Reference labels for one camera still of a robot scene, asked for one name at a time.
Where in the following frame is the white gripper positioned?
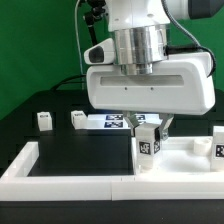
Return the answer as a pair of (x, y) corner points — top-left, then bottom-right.
(87, 52), (215, 140)

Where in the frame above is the white square tabletop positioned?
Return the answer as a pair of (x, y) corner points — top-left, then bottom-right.
(132, 136), (224, 174)

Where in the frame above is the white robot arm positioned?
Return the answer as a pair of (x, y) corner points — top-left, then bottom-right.
(84, 0), (224, 139)

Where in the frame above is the white sheet with markers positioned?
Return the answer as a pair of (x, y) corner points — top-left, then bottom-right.
(86, 113), (161, 129)

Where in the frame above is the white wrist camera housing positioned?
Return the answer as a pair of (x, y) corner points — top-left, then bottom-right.
(84, 38), (115, 65)

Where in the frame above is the black cable bundle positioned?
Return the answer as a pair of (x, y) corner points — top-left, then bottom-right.
(49, 0), (106, 92)

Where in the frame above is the white U-shaped obstacle frame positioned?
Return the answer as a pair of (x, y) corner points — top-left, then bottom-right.
(0, 142), (224, 201)

